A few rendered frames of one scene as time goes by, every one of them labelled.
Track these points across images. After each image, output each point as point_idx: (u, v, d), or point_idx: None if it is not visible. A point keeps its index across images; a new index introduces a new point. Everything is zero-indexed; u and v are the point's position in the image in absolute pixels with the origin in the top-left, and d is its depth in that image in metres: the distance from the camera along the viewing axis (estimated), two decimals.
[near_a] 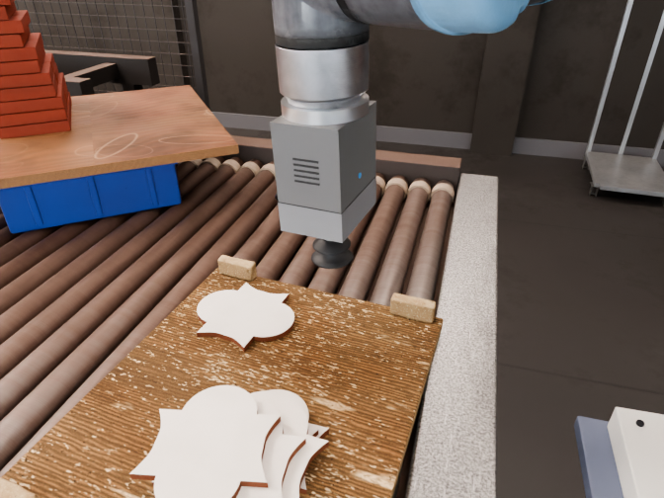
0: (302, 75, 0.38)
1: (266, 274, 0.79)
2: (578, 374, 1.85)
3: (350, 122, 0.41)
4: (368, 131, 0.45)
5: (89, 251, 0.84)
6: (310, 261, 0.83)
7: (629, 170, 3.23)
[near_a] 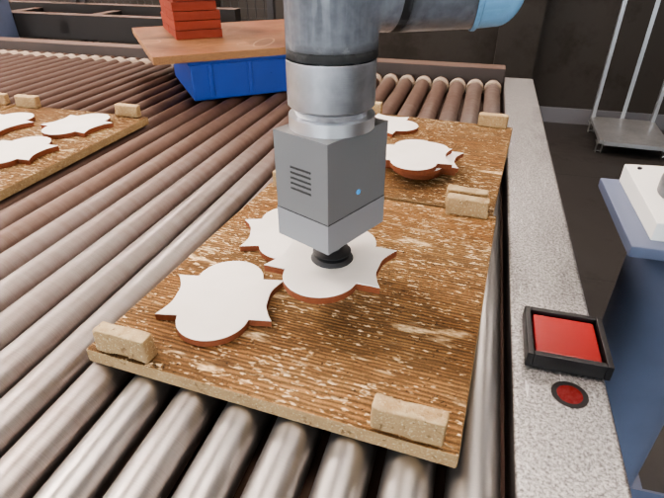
0: (300, 88, 0.39)
1: None
2: (588, 276, 2.22)
3: (346, 138, 0.41)
4: (373, 149, 0.45)
5: (256, 108, 1.21)
6: (411, 113, 1.20)
7: (630, 130, 3.59)
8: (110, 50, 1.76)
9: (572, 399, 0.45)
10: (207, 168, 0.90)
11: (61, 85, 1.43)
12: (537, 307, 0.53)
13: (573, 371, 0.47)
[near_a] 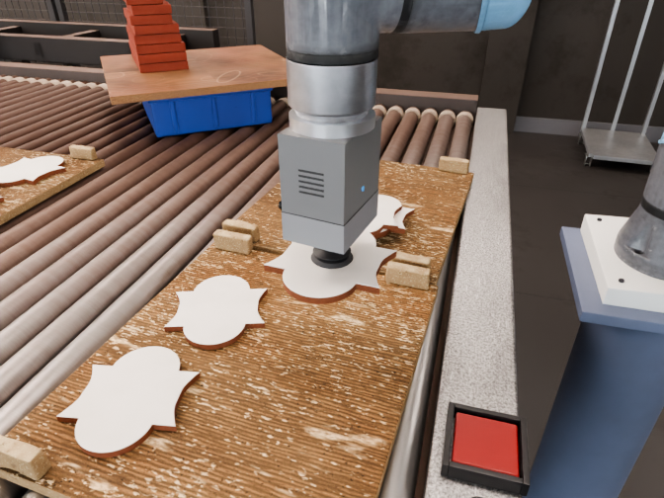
0: (312, 90, 0.39)
1: None
2: (571, 298, 2.19)
3: (356, 136, 0.41)
4: (373, 146, 0.45)
5: (217, 146, 1.19)
6: None
7: (621, 143, 3.57)
8: (82, 75, 1.74)
9: None
10: (154, 221, 0.88)
11: (26, 117, 1.40)
12: (460, 404, 0.51)
13: (489, 484, 0.45)
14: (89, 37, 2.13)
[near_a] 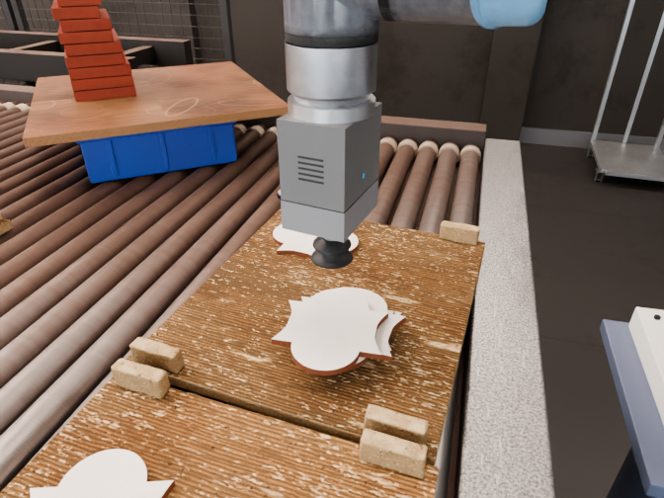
0: (311, 73, 0.38)
1: None
2: (587, 341, 1.96)
3: (357, 122, 0.41)
4: (373, 132, 0.45)
5: (164, 197, 0.95)
6: None
7: (633, 157, 3.33)
8: (27, 96, 1.51)
9: None
10: (51, 324, 0.64)
11: None
12: None
13: None
14: (45, 48, 1.89)
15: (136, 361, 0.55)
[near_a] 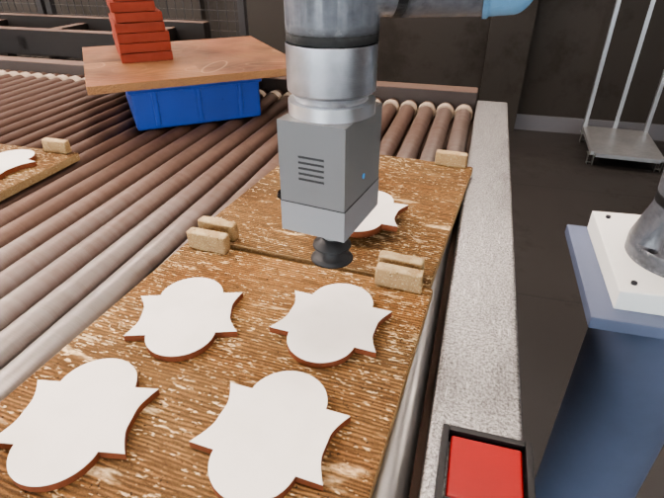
0: (311, 73, 0.38)
1: None
2: (573, 299, 2.13)
3: (357, 122, 0.41)
4: (373, 132, 0.45)
5: (202, 139, 1.12)
6: None
7: (622, 141, 3.50)
8: (66, 68, 1.68)
9: None
10: (127, 218, 0.81)
11: (3, 110, 1.34)
12: (456, 427, 0.44)
13: None
14: (76, 30, 2.06)
15: None
